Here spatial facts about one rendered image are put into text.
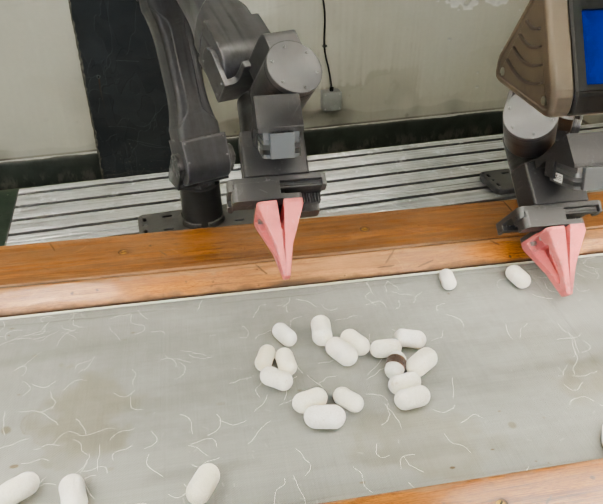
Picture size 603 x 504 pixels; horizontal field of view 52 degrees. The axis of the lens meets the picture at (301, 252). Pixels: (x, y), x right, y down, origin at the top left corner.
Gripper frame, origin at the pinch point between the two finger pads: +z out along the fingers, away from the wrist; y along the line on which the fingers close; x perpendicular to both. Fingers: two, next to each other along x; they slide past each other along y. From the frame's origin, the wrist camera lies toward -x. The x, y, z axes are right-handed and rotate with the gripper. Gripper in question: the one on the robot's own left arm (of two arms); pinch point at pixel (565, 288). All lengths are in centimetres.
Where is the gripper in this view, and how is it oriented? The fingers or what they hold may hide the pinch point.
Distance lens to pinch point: 76.5
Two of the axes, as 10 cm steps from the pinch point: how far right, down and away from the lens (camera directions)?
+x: -1.2, 2.8, 9.5
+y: 9.8, -0.9, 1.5
